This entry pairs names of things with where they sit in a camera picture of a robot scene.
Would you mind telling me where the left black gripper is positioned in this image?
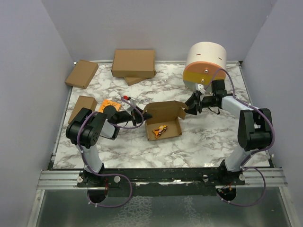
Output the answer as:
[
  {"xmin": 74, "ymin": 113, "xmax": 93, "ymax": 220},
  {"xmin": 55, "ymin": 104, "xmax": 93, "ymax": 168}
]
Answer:
[{"xmin": 114, "ymin": 105, "xmax": 152, "ymax": 126}]

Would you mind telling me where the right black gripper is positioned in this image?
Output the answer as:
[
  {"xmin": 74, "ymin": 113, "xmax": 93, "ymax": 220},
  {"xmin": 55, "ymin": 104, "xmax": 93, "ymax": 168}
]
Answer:
[{"xmin": 181, "ymin": 92, "xmax": 216, "ymax": 115}]

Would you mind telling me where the small orange toy car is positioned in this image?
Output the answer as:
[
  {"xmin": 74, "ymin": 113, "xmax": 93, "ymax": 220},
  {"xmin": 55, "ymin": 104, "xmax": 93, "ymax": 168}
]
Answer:
[{"xmin": 153, "ymin": 125, "xmax": 168, "ymax": 139}]

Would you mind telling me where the brown cardboard box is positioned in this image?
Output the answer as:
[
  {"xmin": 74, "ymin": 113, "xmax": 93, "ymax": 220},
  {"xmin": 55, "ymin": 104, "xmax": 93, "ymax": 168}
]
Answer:
[{"xmin": 143, "ymin": 101, "xmax": 188, "ymax": 141}]

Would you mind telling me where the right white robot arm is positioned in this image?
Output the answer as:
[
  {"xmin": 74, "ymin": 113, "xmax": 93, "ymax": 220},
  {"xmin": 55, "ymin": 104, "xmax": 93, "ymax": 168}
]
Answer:
[{"xmin": 185, "ymin": 79, "xmax": 275, "ymax": 185}]

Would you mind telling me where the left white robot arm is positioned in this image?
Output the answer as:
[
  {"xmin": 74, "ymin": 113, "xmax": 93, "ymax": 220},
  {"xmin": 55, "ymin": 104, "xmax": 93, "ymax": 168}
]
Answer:
[{"xmin": 66, "ymin": 105, "xmax": 152, "ymax": 187}]

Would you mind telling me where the small cardboard box under stack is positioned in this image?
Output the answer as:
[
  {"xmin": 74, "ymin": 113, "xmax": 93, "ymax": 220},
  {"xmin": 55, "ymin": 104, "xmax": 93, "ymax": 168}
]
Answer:
[{"xmin": 124, "ymin": 77, "xmax": 146, "ymax": 86}]

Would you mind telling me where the large folded cardboard box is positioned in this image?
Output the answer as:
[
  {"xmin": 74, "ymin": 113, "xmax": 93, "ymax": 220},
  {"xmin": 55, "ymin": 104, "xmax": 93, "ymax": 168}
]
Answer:
[{"xmin": 111, "ymin": 49, "xmax": 156, "ymax": 78}]

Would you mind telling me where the folded cardboard box front left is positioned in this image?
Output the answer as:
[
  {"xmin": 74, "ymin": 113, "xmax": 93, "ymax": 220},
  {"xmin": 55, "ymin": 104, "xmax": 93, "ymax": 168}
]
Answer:
[{"xmin": 68, "ymin": 96, "xmax": 97, "ymax": 124}]

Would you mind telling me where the folded cardboard box back left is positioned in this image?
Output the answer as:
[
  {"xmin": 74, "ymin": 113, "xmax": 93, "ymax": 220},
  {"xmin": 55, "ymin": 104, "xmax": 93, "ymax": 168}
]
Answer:
[{"xmin": 65, "ymin": 60, "xmax": 98, "ymax": 89}]

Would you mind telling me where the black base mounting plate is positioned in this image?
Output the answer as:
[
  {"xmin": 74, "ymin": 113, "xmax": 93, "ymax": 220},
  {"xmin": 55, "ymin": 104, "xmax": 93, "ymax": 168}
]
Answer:
[{"xmin": 77, "ymin": 167, "xmax": 245, "ymax": 197}]

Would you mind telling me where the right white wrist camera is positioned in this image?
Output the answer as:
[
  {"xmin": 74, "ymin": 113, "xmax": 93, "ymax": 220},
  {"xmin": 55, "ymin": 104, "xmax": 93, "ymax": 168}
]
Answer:
[{"xmin": 195, "ymin": 83, "xmax": 206, "ymax": 94}]

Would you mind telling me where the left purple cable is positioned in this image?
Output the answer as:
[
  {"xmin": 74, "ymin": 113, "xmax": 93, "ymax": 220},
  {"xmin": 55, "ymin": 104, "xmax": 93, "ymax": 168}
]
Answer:
[{"xmin": 77, "ymin": 96, "xmax": 145, "ymax": 209}]

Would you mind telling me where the purple cable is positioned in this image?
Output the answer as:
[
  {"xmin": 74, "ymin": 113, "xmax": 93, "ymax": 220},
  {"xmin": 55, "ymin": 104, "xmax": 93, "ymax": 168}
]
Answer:
[
  {"xmin": 203, "ymin": 68, "xmax": 275, "ymax": 206},
  {"xmin": 77, "ymin": 96, "xmax": 145, "ymax": 209}
]

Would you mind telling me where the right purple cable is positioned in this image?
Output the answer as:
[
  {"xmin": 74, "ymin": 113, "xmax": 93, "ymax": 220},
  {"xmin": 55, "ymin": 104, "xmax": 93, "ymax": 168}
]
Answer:
[{"xmin": 203, "ymin": 68, "xmax": 275, "ymax": 206}]

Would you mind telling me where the aluminium rail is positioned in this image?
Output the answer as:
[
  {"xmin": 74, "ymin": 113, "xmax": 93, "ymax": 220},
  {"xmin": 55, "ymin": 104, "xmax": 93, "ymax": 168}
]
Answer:
[{"xmin": 37, "ymin": 170, "xmax": 80, "ymax": 190}]

